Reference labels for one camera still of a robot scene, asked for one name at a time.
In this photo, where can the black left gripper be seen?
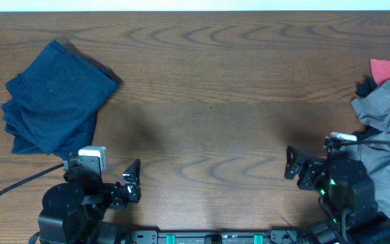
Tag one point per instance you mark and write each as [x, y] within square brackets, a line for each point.
[133, 179]

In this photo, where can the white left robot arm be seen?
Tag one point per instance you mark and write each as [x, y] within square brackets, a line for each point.
[73, 212]

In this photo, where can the folded navy blue shorts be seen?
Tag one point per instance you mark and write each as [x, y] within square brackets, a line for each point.
[46, 142]

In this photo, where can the black garment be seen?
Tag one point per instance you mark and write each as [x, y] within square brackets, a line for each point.
[367, 86]

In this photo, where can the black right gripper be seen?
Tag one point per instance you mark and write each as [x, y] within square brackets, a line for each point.
[294, 166]

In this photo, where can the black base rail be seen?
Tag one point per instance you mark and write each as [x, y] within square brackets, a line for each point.
[274, 236]

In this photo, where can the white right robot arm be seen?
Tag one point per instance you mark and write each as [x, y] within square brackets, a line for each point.
[346, 195]

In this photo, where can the navy blue shorts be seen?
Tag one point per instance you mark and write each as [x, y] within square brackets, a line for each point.
[56, 101]
[46, 142]

